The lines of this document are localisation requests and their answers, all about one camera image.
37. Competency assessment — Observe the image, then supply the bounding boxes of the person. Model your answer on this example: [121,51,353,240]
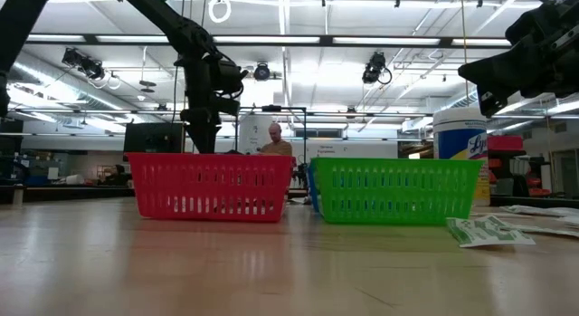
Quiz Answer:
[104,164,132,187]
[260,122,293,157]

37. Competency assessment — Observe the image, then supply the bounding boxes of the black overhead camera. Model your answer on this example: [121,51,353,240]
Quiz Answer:
[252,62,271,82]

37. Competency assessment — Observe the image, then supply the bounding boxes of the red plastic basket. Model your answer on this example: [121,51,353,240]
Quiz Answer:
[125,151,295,225]

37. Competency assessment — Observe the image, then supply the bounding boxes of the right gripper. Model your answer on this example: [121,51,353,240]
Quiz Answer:
[457,34,579,118]

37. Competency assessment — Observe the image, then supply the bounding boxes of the black side table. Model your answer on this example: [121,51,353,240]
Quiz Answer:
[490,196,579,209]

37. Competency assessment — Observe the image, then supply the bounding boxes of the white LED light strip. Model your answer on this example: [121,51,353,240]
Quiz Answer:
[95,34,169,44]
[212,34,321,45]
[26,34,86,43]
[451,38,511,47]
[333,36,441,46]

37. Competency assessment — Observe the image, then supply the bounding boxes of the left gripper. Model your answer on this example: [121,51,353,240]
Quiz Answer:
[179,97,241,155]

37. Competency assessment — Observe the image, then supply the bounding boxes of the green plastic basket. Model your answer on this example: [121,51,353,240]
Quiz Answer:
[310,157,484,226]

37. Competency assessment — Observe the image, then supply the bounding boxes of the white cable ring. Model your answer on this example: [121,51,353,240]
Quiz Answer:
[207,0,233,24]

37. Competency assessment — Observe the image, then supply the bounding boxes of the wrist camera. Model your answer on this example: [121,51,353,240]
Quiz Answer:
[505,0,579,39]
[212,57,249,99]

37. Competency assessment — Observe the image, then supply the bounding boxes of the black and red machine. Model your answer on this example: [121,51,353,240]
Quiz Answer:
[527,155,555,198]

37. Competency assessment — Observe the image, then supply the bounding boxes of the white packets on right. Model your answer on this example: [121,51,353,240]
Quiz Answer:
[495,221,579,239]

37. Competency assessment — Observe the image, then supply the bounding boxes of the black monitor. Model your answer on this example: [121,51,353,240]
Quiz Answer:
[123,121,186,154]

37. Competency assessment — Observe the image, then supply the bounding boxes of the white cabinet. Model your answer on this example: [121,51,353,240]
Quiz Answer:
[238,114,273,156]

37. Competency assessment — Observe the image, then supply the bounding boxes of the disinfecting wipes canister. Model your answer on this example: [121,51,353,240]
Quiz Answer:
[432,106,493,207]

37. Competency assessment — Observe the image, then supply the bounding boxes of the blue plastic basket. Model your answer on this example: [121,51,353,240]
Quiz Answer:
[306,159,321,214]

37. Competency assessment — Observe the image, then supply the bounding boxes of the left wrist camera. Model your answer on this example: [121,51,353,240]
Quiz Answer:
[212,57,249,99]

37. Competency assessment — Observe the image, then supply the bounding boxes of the black background bench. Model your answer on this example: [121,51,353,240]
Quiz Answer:
[0,184,137,203]

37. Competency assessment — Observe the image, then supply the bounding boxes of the black ceiling camera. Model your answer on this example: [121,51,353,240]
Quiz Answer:
[62,47,106,81]
[361,52,393,86]

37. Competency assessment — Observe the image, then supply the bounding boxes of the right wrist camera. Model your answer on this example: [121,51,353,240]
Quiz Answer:
[505,0,579,39]

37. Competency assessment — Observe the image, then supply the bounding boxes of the black distant rig frame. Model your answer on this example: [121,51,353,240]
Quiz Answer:
[233,104,308,155]

